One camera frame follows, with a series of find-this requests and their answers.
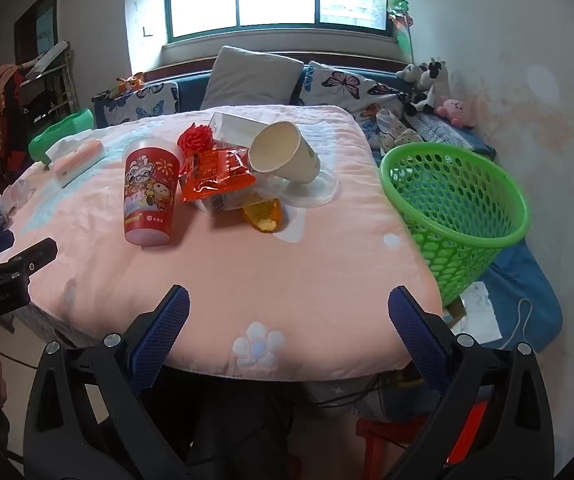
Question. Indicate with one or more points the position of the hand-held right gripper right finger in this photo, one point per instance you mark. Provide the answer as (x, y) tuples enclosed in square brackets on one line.
[(417, 335)]

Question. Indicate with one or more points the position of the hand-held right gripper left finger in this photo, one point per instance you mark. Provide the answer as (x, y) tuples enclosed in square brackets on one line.
[(159, 340)]

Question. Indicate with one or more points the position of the white carton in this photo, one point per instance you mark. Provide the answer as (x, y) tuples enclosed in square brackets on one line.
[(217, 203)]

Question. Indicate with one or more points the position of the orange peel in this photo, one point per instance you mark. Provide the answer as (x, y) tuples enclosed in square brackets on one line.
[(262, 215)]

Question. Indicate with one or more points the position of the green plastic basket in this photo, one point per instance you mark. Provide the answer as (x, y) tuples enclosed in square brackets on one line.
[(386, 175)]

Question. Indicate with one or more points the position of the white paper sheet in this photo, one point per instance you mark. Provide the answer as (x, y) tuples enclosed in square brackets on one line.
[(477, 310)]

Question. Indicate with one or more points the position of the red plastic stool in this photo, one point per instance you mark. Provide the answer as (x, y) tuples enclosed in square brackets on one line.
[(382, 437)]

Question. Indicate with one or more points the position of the pink tissue pack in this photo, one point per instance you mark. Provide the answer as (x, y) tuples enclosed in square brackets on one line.
[(79, 160)]

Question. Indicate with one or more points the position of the green plastic container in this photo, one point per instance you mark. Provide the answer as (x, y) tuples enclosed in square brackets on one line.
[(62, 130)]

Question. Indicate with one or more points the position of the red printed cup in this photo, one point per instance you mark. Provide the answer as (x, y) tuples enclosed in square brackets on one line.
[(149, 195)]

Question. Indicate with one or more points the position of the hanging clothes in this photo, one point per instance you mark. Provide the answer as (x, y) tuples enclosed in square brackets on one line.
[(9, 110)]

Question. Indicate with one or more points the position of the metal shelf rack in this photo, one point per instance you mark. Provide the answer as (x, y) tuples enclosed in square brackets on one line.
[(62, 87)]

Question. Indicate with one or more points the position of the clear plastic lid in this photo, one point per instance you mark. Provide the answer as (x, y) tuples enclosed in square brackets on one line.
[(319, 191)]

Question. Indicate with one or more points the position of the orange red snack packet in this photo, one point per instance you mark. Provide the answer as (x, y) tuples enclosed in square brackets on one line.
[(217, 170)]

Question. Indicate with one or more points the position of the small butterfly pillow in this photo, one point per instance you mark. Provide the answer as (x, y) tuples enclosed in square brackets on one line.
[(142, 105)]

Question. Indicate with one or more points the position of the orange fox plush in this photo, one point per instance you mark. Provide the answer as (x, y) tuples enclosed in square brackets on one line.
[(134, 82)]

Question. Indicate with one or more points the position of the printed small garment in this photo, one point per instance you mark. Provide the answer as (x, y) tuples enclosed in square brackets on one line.
[(397, 130)]

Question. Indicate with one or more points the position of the grey patterned mat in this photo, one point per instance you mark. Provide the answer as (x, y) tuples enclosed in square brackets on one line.
[(439, 130)]

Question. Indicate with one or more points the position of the dark wooden door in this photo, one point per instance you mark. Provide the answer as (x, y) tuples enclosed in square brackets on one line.
[(27, 35)]

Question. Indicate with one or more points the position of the beige paper cup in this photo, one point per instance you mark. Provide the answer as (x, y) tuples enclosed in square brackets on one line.
[(277, 150)]

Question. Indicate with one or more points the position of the clear plastic bottle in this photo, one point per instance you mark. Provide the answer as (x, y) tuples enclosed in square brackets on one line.
[(237, 127)]

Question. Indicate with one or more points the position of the blue sofa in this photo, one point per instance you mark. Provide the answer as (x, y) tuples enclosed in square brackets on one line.
[(192, 95)]

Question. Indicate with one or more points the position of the pink plush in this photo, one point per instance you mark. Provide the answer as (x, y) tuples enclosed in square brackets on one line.
[(454, 110)]

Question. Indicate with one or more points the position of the cow plush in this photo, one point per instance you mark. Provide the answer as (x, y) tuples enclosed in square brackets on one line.
[(434, 80)]

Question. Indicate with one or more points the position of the large butterfly pillow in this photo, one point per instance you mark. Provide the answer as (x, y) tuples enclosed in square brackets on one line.
[(342, 85)]

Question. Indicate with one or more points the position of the grey plush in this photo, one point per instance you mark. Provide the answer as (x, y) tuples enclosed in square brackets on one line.
[(409, 72)]

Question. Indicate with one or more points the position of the grey pillow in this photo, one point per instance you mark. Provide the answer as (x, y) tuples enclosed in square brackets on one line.
[(252, 80)]

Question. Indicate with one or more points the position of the colourful pinwheel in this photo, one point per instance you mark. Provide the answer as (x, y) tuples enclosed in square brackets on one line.
[(399, 10)]

